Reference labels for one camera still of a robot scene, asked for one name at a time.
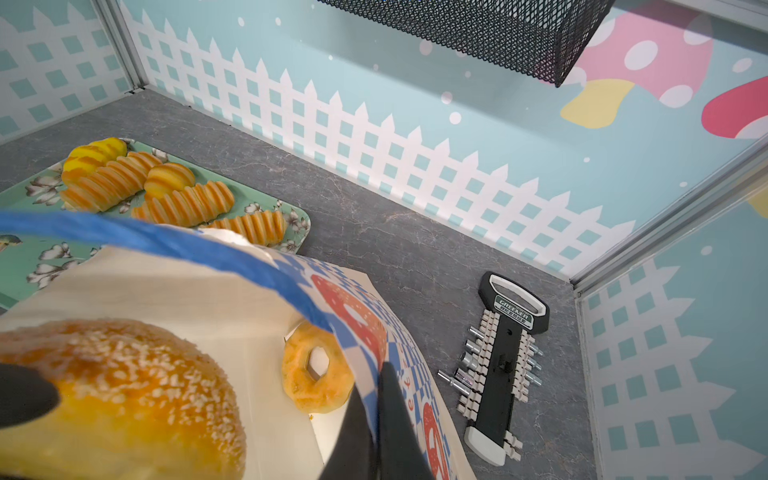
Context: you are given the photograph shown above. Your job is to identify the black metal tongs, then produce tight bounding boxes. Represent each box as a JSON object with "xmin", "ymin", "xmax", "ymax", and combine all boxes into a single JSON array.
[{"xmin": 0, "ymin": 363, "xmax": 60, "ymax": 429}]

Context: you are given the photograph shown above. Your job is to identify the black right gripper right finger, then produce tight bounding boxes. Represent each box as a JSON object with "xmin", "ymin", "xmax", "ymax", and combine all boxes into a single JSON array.
[{"xmin": 378, "ymin": 362, "xmax": 433, "ymax": 480}]

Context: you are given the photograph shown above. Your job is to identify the black socket set holder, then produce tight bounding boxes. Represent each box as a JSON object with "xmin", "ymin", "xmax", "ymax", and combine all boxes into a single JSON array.
[{"xmin": 447, "ymin": 271, "xmax": 550, "ymax": 466}]

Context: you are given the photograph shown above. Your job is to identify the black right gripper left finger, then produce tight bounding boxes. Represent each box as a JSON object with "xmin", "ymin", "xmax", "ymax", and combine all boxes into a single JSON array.
[{"xmin": 319, "ymin": 388, "xmax": 377, "ymax": 480}]

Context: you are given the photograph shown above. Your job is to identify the glazed fake donut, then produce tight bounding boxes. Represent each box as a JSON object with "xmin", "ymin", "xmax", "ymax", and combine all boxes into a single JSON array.
[{"xmin": 281, "ymin": 321, "xmax": 354, "ymax": 414}]

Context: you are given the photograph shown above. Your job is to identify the sesame fake bun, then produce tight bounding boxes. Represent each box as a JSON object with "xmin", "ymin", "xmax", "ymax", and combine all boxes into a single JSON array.
[{"xmin": 1, "ymin": 319, "xmax": 247, "ymax": 479}]

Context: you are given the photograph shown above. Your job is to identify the yellow fake bread roll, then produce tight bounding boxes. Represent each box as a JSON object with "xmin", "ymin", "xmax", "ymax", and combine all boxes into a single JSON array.
[{"xmin": 61, "ymin": 137, "xmax": 128, "ymax": 185}]

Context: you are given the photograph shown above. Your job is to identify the orange fake croissant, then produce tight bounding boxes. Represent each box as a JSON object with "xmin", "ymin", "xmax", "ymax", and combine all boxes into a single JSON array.
[{"xmin": 60, "ymin": 151, "xmax": 164, "ymax": 213}]

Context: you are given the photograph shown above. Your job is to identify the black mesh wall basket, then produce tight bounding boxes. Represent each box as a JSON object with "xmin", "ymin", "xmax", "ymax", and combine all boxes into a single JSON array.
[{"xmin": 327, "ymin": 0, "xmax": 614, "ymax": 87}]

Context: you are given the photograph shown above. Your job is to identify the yellow fake bread loaf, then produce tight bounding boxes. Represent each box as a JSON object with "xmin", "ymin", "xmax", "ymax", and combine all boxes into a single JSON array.
[{"xmin": 131, "ymin": 181, "xmax": 235, "ymax": 227}]

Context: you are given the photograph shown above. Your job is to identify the pale yellow twisted bread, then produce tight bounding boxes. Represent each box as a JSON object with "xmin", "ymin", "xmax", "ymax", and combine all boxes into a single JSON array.
[{"xmin": 206, "ymin": 211, "xmax": 287, "ymax": 247}]

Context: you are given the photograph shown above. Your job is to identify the checkered paper croissant bag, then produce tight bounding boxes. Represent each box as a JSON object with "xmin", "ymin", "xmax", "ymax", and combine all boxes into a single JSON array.
[{"xmin": 1, "ymin": 211, "xmax": 474, "ymax": 479}]

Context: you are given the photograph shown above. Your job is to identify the small striped round bun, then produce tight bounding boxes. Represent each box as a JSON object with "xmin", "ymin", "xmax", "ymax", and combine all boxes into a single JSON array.
[{"xmin": 144, "ymin": 162, "xmax": 196, "ymax": 199}]

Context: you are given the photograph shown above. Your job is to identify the green floral serving tray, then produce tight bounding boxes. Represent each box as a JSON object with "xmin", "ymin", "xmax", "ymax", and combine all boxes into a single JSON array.
[{"xmin": 0, "ymin": 137, "xmax": 312, "ymax": 313}]

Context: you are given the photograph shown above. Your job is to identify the chrome socket long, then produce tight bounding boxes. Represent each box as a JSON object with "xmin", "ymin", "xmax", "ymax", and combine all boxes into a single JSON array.
[{"xmin": 437, "ymin": 370, "xmax": 473, "ymax": 398}]

